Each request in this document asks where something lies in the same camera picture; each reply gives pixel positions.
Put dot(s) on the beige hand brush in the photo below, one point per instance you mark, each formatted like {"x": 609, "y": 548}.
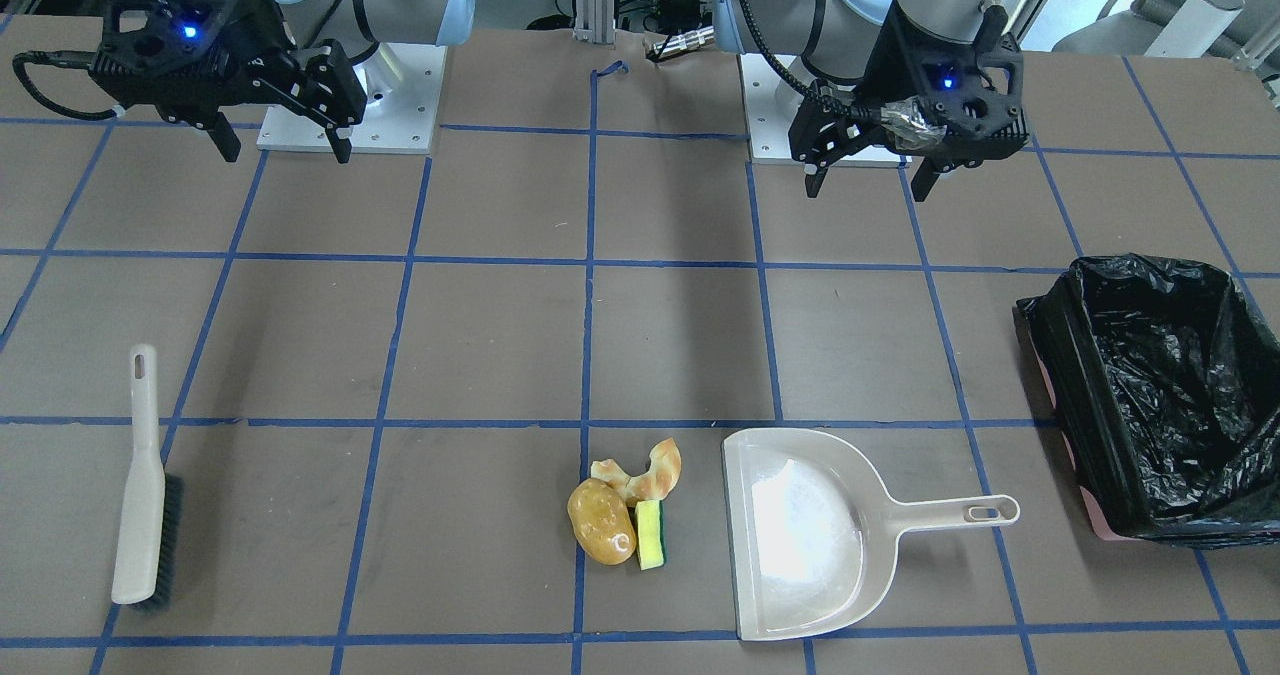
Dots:
{"x": 147, "y": 537}

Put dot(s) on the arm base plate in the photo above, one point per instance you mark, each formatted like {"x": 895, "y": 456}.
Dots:
{"x": 770, "y": 106}
{"x": 404, "y": 83}

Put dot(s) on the bin with black bag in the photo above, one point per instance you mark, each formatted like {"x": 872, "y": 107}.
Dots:
{"x": 1165, "y": 380}

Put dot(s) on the yellow potato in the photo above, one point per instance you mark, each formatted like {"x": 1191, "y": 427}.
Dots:
{"x": 601, "y": 523}

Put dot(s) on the yellow green sponge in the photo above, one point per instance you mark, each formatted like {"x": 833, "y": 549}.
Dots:
{"x": 650, "y": 524}

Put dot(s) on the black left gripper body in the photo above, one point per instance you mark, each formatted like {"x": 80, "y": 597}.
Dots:
{"x": 882, "y": 73}

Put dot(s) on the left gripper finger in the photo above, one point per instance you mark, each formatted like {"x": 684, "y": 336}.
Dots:
{"x": 925, "y": 178}
{"x": 815, "y": 174}

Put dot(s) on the beige plastic dustpan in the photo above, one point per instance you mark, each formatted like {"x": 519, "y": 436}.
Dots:
{"x": 815, "y": 534}

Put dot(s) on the bread crust piece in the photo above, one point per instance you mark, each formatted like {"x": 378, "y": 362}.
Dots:
{"x": 664, "y": 470}

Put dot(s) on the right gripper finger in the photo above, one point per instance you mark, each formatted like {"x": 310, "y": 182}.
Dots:
{"x": 337, "y": 135}
{"x": 224, "y": 137}

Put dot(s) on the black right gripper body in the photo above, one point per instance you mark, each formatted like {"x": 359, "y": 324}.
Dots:
{"x": 262, "y": 27}

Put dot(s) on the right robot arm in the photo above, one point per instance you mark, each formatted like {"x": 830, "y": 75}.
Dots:
{"x": 362, "y": 26}

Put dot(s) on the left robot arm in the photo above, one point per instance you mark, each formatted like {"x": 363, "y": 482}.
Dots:
{"x": 830, "y": 40}

